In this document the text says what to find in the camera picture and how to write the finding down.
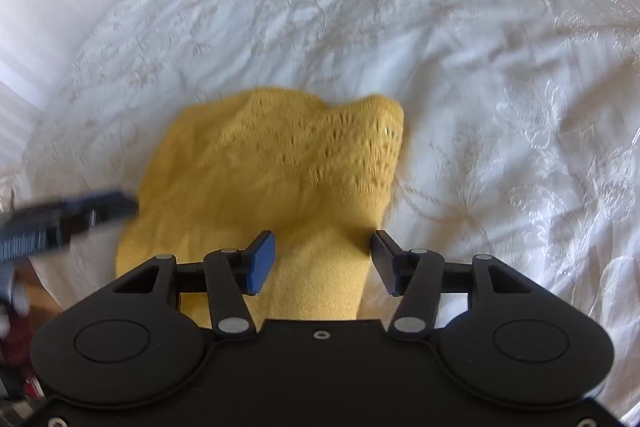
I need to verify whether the yellow knitted garment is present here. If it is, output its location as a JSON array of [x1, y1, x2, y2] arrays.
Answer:
[[115, 88, 405, 332]]

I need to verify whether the dark red cloth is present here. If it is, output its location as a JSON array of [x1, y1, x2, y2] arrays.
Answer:
[[0, 311, 37, 370]]

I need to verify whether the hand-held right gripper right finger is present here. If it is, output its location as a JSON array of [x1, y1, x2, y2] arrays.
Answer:
[[370, 229, 534, 341]]

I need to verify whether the white floral bedspread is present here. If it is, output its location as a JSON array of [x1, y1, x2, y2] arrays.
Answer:
[[10, 0, 640, 423]]

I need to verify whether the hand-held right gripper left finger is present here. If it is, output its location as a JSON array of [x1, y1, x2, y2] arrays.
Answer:
[[112, 229, 278, 341]]

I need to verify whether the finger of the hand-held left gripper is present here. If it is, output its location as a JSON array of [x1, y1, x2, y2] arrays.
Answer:
[[59, 190, 142, 236]]

